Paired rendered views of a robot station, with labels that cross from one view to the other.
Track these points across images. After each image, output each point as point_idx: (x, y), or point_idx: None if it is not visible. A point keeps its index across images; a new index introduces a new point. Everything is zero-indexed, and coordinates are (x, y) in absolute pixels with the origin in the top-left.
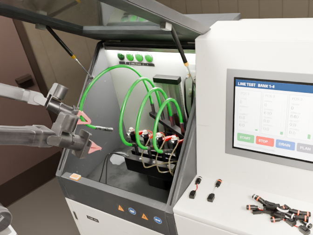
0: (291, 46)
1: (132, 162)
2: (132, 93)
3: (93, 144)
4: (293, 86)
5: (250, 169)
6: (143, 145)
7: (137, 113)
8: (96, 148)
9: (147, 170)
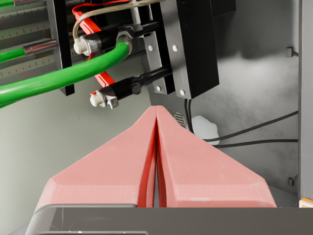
0: None
1: (194, 71)
2: (53, 158)
3: (95, 166)
4: None
5: None
6: (124, 31)
7: (97, 134)
8: (164, 129)
9: (199, 12)
